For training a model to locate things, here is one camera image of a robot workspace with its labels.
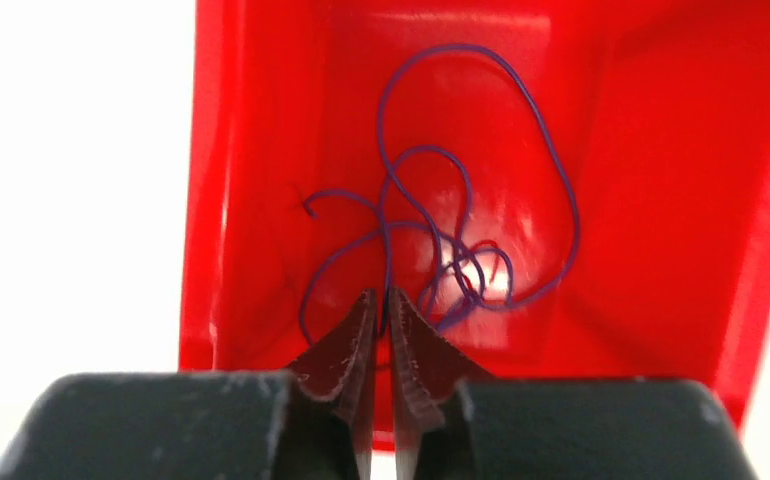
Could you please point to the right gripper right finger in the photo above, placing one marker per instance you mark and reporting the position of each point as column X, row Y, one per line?
column 431, row 436

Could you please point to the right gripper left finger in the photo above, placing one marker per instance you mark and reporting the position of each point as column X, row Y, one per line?
column 329, row 420

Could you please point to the red plastic bin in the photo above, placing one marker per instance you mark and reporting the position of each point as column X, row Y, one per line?
column 628, row 139

